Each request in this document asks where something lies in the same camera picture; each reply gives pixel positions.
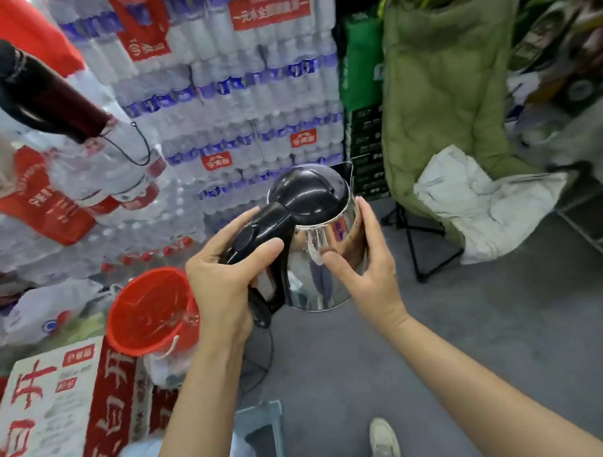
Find person's right hand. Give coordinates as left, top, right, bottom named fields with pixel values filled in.
left=319, top=195, right=410, bottom=334

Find person's left hand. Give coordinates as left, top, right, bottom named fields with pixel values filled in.
left=182, top=205, right=289, bottom=349

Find black power cord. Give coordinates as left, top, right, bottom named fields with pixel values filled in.
left=238, top=325, right=277, bottom=392

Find red plastic bucket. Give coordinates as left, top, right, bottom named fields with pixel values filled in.
left=103, top=265, right=202, bottom=360

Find steel electric kettle black handle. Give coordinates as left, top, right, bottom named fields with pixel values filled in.
left=215, top=160, right=371, bottom=332

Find person's right forearm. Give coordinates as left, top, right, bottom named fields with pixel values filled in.
left=383, top=306, right=603, bottom=457

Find person's left forearm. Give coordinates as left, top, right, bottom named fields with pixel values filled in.
left=148, top=331, right=261, bottom=457

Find large red-label water bottle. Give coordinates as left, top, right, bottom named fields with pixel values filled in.
left=43, top=119, right=169, bottom=196
left=81, top=156, right=162, bottom=229

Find stack of bottled water packs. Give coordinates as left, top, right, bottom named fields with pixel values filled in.
left=0, top=0, right=351, bottom=292

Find clear plastic sheet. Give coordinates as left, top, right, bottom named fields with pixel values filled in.
left=142, top=337, right=199, bottom=390

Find white crumpled cloth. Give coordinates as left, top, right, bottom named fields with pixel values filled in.
left=410, top=140, right=572, bottom=267

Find stack of dark green crates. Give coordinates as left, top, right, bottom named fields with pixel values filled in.
left=344, top=104, right=388, bottom=203

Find green leafy vegetables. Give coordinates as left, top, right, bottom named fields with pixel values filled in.
left=53, top=311, right=109, bottom=344

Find stool covered with white bag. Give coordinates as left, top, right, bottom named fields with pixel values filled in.
left=115, top=399, right=286, bottom=457

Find white sneaker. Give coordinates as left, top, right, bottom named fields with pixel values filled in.
left=369, top=416, right=404, bottom=457

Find white plastic bag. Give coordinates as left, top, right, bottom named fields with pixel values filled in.
left=0, top=277, right=107, bottom=348

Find red tote bag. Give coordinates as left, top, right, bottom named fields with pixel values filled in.
left=0, top=143, right=98, bottom=249

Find white and red carton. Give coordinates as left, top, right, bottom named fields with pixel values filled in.
left=0, top=333, right=157, bottom=457

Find green folding chair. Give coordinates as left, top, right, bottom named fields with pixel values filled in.
left=376, top=0, right=580, bottom=285

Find green fabric bag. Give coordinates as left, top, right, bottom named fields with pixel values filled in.
left=338, top=13, right=387, bottom=112

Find dark red thermos flask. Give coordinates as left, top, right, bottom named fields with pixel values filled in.
left=0, top=33, right=152, bottom=172

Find red fabric sheet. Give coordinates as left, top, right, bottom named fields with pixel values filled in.
left=0, top=0, right=88, bottom=82

